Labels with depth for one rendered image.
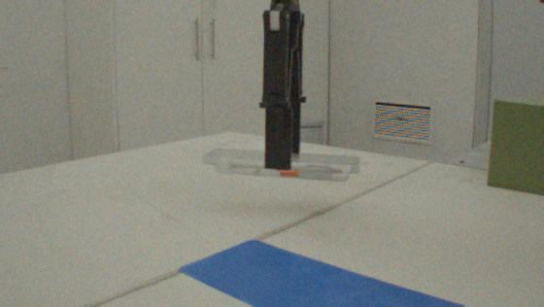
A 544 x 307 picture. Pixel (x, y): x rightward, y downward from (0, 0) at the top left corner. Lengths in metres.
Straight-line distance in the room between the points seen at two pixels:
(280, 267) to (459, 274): 0.16
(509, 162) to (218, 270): 0.46
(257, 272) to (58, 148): 2.04
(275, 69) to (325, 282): 0.22
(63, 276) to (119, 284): 0.06
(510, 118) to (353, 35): 3.12
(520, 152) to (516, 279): 0.31
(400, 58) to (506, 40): 0.79
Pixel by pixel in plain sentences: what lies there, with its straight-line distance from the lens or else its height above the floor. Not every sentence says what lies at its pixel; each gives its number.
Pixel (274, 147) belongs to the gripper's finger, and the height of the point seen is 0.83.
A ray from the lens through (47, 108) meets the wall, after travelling 2.37.
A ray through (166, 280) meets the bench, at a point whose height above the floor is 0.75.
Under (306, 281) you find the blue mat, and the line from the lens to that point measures 0.41.
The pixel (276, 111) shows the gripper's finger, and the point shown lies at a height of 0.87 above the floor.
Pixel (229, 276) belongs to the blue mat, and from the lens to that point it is 0.42.
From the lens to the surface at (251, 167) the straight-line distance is 0.57.
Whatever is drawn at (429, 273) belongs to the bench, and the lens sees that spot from 0.44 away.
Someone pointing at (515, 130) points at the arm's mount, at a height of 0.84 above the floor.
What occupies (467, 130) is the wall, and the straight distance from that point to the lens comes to 3.43.
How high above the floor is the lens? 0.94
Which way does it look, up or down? 12 degrees down
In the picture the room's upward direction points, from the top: straight up
